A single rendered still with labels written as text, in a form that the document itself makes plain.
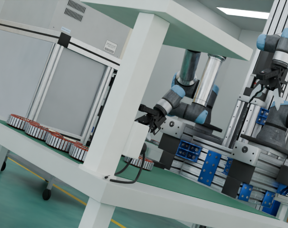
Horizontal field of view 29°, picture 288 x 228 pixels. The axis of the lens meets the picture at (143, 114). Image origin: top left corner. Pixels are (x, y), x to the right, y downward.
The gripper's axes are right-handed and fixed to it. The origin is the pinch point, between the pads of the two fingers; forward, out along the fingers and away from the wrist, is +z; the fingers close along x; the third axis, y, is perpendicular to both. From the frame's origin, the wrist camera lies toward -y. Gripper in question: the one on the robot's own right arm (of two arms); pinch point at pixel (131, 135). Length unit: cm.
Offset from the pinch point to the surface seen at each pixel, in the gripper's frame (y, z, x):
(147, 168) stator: -23, 22, -49
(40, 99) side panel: -59, 31, -22
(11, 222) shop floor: 69, 57, 118
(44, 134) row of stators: -66, 45, -52
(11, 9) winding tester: -74, 4, 26
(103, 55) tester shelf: -55, 1, -22
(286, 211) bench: 212, -100, 53
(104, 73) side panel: -48, 4, -21
